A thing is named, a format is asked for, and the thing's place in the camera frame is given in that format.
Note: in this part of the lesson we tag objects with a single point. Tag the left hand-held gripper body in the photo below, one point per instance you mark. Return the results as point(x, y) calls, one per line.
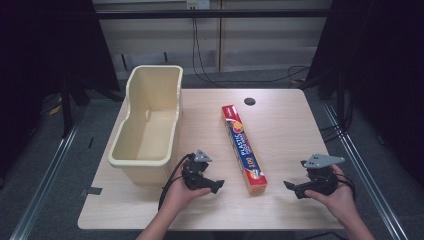
point(196, 168)

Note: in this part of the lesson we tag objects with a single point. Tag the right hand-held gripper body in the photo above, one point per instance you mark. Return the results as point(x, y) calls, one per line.
point(321, 173)

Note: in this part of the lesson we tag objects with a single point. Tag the long blue red wrap box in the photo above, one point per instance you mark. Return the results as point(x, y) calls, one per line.
point(242, 146)

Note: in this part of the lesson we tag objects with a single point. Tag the cream plastic bin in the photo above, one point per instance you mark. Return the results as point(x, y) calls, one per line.
point(156, 133)

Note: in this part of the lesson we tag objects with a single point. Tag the person's left hand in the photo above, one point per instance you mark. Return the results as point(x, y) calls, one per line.
point(181, 196)

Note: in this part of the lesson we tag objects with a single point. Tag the person's right hand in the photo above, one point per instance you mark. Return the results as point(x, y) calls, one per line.
point(340, 200)

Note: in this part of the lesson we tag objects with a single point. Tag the black metal stand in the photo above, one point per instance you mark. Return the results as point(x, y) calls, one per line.
point(340, 100)
point(66, 110)

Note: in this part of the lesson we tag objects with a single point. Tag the dark tape piece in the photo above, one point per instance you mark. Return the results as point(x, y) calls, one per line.
point(90, 191)

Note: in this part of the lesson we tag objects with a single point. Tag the black curtain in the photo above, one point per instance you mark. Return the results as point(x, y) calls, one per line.
point(380, 66)
point(46, 43)

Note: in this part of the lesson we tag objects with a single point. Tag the black horizontal bar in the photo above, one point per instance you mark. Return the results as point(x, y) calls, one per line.
point(213, 13)

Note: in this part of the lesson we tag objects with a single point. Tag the metal floor rail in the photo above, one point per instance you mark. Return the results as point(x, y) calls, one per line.
point(363, 166)
point(43, 183)

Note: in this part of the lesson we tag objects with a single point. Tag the white wall power outlet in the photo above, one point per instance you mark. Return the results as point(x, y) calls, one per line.
point(198, 4)

